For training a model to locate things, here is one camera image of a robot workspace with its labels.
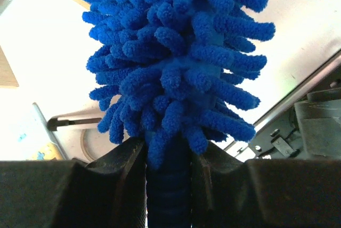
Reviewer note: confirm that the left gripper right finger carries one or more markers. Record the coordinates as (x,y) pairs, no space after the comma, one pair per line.
(264,192)

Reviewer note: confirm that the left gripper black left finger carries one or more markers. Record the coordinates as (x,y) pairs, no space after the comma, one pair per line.
(108,192)

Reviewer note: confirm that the roll of beige tape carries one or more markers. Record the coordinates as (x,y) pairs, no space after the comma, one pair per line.
(95,144)

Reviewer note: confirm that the blue microfibre duster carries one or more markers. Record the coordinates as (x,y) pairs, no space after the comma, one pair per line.
(169,71)

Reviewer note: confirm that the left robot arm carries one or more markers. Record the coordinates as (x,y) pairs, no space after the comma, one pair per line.
(319,124)

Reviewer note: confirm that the blue yellow calculator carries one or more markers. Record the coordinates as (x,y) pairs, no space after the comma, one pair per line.
(28,138)

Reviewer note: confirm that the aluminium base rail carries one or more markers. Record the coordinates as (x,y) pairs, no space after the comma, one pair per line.
(277,132)

